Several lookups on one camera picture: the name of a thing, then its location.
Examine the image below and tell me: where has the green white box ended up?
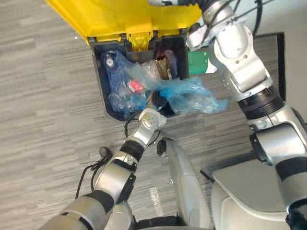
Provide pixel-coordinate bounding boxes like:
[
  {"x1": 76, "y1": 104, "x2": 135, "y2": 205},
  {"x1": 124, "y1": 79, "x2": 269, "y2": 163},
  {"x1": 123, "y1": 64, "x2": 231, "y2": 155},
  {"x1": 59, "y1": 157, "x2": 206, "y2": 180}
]
[{"x1": 188, "y1": 49, "x2": 218, "y2": 75}]

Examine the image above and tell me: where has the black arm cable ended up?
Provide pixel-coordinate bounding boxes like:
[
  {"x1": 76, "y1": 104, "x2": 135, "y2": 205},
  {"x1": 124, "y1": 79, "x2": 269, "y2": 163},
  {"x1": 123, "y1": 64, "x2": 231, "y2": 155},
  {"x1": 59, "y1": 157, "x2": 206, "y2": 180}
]
[
  {"x1": 75, "y1": 146, "x2": 113, "y2": 200},
  {"x1": 229, "y1": 0, "x2": 273, "y2": 35}
]

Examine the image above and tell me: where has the black frame strip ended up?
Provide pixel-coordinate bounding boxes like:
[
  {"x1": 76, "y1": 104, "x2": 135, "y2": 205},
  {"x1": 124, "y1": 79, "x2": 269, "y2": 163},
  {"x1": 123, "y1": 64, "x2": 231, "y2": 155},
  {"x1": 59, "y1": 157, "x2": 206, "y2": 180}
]
[{"x1": 253, "y1": 32, "x2": 286, "y2": 102}]

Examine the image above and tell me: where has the blue plastic rubbish bag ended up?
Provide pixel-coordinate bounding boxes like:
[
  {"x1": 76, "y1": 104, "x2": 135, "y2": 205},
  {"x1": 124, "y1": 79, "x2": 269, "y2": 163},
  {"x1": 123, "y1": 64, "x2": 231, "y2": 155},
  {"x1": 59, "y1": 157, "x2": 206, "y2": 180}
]
[{"x1": 127, "y1": 64, "x2": 229, "y2": 115}]

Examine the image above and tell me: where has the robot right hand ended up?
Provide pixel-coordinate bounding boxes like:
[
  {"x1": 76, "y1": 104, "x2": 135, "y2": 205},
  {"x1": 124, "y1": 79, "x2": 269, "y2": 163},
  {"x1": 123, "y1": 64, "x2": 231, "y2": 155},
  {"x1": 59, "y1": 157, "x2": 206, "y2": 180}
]
[{"x1": 148, "y1": 0, "x2": 204, "y2": 9}]

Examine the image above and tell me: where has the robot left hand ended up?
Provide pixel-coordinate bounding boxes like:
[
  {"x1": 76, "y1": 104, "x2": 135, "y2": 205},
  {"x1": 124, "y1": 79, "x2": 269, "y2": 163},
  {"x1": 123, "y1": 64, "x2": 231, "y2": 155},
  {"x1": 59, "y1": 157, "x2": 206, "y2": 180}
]
[{"x1": 147, "y1": 90, "x2": 176, "y2": 117}]

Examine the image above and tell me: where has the red packet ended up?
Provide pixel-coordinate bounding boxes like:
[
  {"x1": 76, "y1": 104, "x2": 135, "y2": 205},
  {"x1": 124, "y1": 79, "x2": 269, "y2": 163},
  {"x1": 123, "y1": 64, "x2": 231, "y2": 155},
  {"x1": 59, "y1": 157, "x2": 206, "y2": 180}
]
[{"x1": 129, "y1": 80, "x2": 142, "y2": 93}]

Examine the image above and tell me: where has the brown paper bag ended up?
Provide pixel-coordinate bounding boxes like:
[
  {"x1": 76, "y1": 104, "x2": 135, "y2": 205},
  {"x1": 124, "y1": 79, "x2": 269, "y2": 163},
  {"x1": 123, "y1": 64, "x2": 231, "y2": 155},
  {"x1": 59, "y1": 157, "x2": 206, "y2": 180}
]
[{"x1": 154, "y1": 54, "x2": 173, "y2": 80}]

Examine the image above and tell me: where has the silver robot left leg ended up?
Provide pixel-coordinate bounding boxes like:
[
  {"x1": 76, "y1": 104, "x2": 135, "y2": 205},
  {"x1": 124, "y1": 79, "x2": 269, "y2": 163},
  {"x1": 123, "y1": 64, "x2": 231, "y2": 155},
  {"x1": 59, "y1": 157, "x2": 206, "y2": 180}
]
[{"x1": 157, "y1": 138, "x2": 212, "y2": 230}]

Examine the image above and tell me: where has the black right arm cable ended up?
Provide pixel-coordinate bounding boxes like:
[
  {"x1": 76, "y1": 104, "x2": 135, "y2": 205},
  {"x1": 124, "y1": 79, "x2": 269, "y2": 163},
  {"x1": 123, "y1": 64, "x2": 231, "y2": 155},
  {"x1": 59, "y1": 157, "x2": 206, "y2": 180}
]
[{"x1": 229, "y1": 0, "x2": 273, "y2": 35}]

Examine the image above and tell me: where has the yellow trash can lid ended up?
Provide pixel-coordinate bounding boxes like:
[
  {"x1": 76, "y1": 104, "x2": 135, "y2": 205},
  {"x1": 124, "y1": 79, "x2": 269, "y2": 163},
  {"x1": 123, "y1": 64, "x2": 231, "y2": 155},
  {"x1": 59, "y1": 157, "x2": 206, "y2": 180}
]
[{"x1": 45, "y1": 0, "x2": 202, "y2": 52}]

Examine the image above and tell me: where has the dark large trash can body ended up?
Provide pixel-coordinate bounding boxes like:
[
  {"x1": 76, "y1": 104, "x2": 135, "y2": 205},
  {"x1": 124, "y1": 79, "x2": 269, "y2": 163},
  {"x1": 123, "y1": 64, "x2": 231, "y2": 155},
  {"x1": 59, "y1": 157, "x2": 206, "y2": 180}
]
[{"x1": 90, "y1": 28, "x2": 190, "y2": 123}]

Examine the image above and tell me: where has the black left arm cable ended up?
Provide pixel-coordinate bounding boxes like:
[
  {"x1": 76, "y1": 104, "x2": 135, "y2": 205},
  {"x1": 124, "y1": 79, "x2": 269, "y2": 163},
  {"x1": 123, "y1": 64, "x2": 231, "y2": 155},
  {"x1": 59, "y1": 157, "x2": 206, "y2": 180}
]
[{"x1": 75, "y1": 146, "x2": 113, "y2": 200}]

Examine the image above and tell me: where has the blue bag of bottles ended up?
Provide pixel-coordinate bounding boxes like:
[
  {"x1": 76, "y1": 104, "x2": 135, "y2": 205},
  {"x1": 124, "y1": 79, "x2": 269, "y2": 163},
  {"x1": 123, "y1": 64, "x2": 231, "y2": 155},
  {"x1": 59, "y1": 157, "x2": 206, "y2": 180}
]
[{"x1": 100, "y1": 49, "x2": 151, "y2": 116}]

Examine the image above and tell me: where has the clear plastic wrapper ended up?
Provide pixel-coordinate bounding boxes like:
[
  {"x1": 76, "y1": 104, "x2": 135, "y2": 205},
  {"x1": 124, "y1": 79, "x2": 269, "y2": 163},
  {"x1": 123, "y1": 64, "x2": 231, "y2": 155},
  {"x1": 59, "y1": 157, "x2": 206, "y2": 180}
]
[{"x1": 140, "y1": 59, "x2": 161, "y2": 81}]

